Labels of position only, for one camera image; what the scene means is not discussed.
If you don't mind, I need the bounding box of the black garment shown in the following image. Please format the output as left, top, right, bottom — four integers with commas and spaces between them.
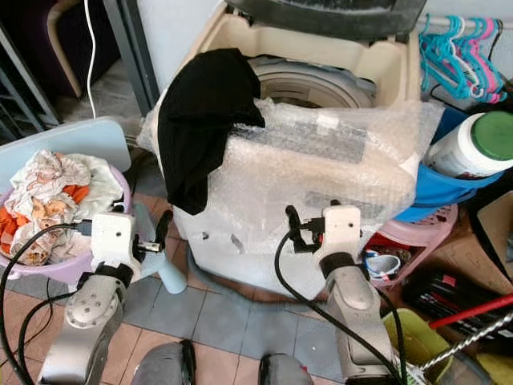
156, 48, 268, 217

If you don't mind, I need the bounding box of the beige white washing machine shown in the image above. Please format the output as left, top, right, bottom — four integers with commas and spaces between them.
139, 0, 427, 298

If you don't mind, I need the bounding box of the dark washing machine lid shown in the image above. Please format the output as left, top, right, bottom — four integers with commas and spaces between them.
228, 0, 428, 42

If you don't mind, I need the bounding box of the clear bubble wrap sheet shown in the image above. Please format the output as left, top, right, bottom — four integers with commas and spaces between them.
137, 95, 446, 258

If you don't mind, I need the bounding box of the white blue cup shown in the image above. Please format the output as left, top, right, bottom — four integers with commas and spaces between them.
364, 252, 402, 278

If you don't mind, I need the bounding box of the purple plastic basin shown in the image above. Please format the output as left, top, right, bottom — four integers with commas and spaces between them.
0, 164, 134, 289

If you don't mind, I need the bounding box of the white tape patch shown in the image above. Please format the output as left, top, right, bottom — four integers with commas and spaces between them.
316, 111, 340, 130

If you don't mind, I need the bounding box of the white patterned cloth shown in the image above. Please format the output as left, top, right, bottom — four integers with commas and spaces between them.
19, 148, 126, 266

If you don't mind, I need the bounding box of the grey left robot leg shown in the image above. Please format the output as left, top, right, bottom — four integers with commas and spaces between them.
131, 340, 194, 385

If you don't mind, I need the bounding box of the grey robot leg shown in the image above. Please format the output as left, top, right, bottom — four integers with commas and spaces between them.
257, 352, 330, 385
131, 340, 194, 385

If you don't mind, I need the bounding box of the pink plastic basket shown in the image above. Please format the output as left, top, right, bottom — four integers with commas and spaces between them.
364, 204, 460, 290

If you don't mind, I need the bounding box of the orange cloth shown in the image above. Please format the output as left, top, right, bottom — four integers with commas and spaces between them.
0, 184, 90, 242

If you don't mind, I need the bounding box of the grey right robot leg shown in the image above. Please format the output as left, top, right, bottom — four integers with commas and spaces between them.
257, 352, 330, 385

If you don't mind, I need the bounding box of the blue plastic basin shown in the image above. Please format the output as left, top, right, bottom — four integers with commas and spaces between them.
396, 107, 513, 225

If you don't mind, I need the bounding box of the light blue plastic stool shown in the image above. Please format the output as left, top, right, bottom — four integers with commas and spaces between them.
0, 115, 188, 297

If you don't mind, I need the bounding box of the black box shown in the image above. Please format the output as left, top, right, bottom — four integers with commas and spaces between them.
400, 264, 513, 338

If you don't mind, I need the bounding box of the yellow green plastic container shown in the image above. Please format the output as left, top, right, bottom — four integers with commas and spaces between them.
380, 308, 458, 385

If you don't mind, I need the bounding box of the white jar green lid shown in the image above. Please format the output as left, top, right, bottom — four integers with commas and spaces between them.
428, 110, 513, 180

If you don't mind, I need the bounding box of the red stick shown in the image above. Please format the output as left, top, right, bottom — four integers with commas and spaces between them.
428, 294, 513, 330

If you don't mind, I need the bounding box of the brown cardboard box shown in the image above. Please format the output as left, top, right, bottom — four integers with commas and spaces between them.
468, 192, 513, 282

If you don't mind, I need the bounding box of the ribbed metal pole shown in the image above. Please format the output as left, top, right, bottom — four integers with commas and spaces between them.
408, 332, 513, 375

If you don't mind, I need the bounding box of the turquoise plastic hanger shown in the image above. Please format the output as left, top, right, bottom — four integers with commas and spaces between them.
418, 15, 463, 102
448, 15, 500, 98

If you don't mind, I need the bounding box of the pink plastic hanger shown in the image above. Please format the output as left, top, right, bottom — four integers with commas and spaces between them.
476, 17, 508, 82

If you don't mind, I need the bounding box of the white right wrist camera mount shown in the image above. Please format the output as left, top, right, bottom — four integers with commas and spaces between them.
320, 205, 364, 258

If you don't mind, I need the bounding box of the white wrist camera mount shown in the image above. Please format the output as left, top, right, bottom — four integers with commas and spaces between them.
320, 205, 364, 258
89, 212, 138, 270

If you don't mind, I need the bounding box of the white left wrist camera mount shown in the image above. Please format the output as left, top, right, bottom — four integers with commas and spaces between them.
89, 212, 138, 270

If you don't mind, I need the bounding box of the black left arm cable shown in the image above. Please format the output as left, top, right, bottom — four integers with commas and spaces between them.
0, 224, 94, 385
17, 289, 75, 385

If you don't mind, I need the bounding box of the dark grey door post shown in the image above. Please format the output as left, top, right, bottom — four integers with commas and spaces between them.
102, 0, 158, 162

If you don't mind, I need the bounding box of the white power cable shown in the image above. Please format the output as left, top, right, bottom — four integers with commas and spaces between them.
83, 0, 98, 122

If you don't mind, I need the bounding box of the dark purple chair beige frame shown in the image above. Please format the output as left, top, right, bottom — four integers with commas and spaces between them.
8, 0, 86, 98

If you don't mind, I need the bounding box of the silver clothes rail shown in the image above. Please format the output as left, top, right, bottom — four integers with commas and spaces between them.
420, 14, 513, 30

